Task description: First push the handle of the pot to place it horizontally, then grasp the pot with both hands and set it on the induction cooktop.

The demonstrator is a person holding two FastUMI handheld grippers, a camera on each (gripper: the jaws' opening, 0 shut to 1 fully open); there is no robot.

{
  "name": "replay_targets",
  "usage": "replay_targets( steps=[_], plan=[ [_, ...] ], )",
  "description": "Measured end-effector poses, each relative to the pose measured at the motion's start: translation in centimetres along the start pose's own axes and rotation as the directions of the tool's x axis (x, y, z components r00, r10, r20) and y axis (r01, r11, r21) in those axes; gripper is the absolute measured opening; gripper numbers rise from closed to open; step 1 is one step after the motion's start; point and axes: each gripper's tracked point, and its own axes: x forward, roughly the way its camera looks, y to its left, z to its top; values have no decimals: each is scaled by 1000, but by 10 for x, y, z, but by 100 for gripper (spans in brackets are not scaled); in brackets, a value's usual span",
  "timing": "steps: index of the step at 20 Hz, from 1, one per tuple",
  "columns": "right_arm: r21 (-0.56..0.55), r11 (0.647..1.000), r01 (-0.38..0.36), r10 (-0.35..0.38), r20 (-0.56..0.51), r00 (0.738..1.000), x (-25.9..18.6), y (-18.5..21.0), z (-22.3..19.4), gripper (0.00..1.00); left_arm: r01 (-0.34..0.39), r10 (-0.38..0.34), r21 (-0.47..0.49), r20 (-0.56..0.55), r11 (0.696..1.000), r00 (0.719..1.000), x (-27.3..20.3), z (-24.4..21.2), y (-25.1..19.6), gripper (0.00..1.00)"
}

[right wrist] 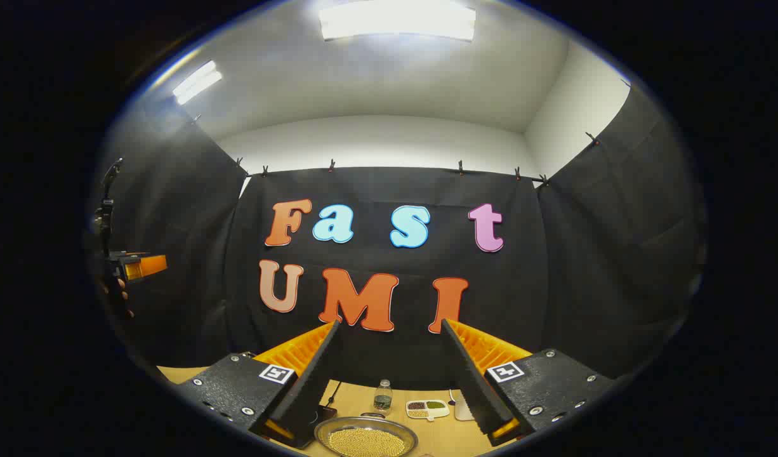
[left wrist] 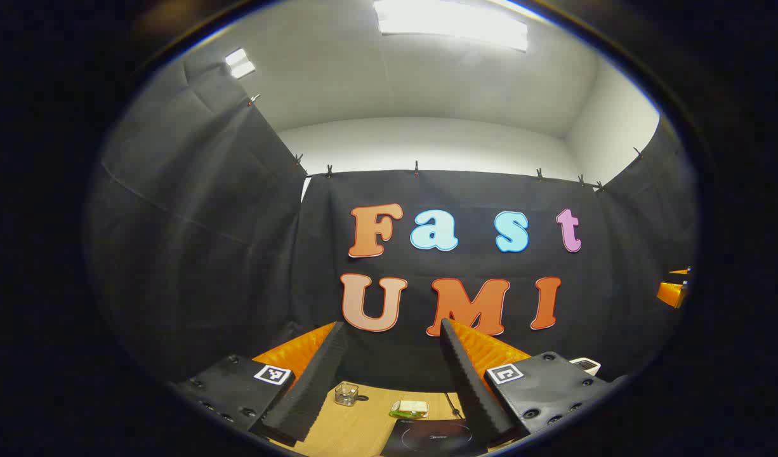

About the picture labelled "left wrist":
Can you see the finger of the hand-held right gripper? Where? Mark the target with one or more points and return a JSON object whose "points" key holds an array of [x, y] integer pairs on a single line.
{"points": [[671, 294]]}

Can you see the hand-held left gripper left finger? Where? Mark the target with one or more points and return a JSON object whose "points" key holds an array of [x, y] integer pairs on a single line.
{"points": [[316, 387]]}

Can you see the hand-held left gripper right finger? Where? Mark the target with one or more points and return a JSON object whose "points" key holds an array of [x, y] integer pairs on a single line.
{"points": [[468, 387]]}

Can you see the black induction cooktop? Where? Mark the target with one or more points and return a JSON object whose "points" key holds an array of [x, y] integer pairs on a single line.
{"points": [[427, 439]]}

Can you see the sandwich with lettuce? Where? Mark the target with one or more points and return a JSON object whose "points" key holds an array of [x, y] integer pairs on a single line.
{"points": [[409, 409]]}

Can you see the white toaster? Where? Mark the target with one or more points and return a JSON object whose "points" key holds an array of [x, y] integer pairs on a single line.
{"points": [[586, 365]]}

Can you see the row of backdrop clips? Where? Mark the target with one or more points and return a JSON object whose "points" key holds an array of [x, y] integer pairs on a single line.
{"points": [[416, 168]]}

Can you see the small ceiling light panel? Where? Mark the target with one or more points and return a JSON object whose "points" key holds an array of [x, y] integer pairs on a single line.
{"points": [[240, 63]]}

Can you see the large ceiling light panel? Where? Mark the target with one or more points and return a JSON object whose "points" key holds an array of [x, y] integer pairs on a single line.
{"points": [[452, 22]]}

